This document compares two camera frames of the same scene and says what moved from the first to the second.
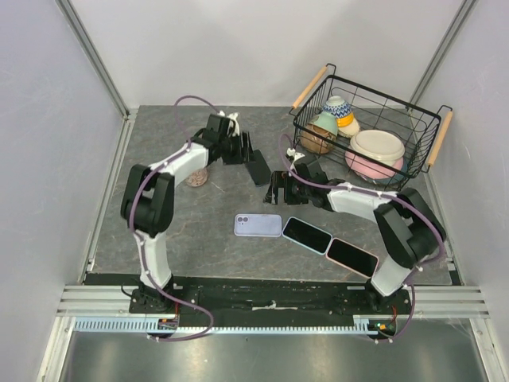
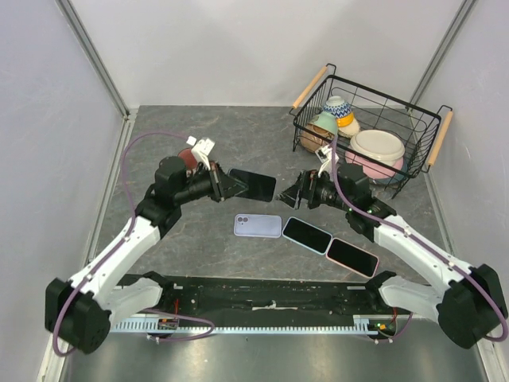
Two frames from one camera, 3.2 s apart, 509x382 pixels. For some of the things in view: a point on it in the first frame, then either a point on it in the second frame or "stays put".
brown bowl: [316, 139] stays put
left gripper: [244, 153] -> [223, 185]
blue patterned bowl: [337, 106] stays put
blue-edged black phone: [259, 169] -> [260, 187]
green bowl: [327, 121] stays put
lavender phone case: [255, 225] stays put
